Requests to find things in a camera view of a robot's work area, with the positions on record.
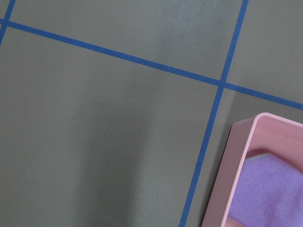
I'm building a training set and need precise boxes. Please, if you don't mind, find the pink plastic tray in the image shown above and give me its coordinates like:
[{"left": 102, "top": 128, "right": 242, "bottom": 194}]
[{"left": 202, "top": 113, "right": 303, "bottom": 227}]

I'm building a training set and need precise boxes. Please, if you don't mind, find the purple microfibre cloth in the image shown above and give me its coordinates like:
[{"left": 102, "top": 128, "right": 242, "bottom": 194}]
[{"left": 228, "top": 154, "right": 303, "bottom": 227}]

